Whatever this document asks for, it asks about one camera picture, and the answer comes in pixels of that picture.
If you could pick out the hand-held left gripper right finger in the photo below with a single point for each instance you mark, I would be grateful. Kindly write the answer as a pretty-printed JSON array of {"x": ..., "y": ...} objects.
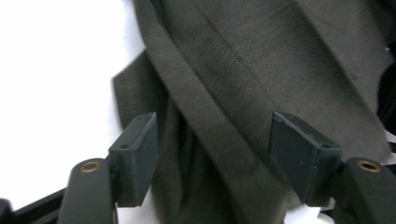
[{"x": 303, "y": 158}]

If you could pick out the dark grey skirt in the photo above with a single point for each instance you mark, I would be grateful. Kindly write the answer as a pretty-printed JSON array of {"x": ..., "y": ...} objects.
[{"x": 233, "y": 62}]

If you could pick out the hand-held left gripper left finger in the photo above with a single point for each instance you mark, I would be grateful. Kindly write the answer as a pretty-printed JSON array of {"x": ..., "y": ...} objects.
[{"x": 135, "y": 161}]

